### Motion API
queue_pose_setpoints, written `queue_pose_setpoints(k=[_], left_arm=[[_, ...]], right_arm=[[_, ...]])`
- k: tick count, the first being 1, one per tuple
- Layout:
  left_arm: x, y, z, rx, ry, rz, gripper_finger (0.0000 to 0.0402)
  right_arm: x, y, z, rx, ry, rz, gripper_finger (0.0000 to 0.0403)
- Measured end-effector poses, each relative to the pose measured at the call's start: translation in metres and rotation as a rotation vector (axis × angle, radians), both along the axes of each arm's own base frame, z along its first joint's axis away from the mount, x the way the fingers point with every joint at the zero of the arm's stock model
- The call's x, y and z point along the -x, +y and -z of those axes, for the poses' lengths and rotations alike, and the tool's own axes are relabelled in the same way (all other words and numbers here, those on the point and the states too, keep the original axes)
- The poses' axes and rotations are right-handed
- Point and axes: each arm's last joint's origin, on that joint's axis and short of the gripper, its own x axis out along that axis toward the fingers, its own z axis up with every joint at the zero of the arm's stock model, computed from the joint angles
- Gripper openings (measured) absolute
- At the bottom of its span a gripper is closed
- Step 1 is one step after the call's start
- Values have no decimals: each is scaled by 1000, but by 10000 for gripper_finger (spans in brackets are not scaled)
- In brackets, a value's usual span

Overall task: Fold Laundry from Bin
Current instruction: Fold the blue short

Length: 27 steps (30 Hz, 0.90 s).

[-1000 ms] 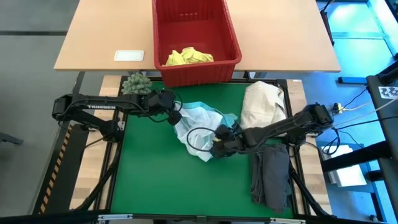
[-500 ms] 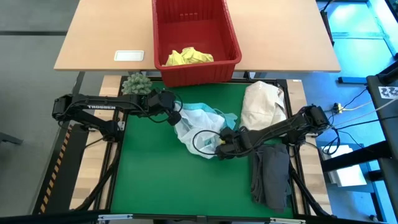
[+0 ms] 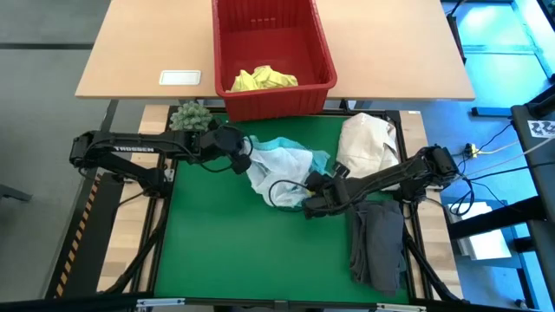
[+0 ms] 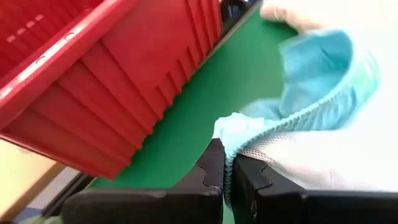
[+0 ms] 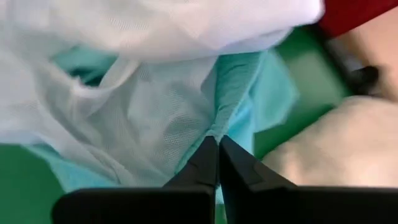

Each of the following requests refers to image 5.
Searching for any red plastic laundry bin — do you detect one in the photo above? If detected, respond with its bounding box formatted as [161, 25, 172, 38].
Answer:
[317, 0, 398, 38]

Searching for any cream white garment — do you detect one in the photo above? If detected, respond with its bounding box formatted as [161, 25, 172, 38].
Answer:
[261, 95, 398, 188]

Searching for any green table mat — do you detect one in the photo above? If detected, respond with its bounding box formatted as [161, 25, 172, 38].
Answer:
[0, 24, 352, 224]

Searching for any light wooden desk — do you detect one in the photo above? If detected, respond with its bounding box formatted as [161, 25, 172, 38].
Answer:
[326, 6, 398, 102]

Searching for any pale teal white garment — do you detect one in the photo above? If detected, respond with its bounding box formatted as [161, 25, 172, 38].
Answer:
[0, 0, 326, 205]

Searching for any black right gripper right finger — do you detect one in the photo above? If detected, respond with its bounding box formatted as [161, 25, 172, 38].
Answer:
[219, 134, 398, 224]

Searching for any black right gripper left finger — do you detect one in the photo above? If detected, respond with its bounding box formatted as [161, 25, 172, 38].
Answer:
[51, 135, 220, 224]

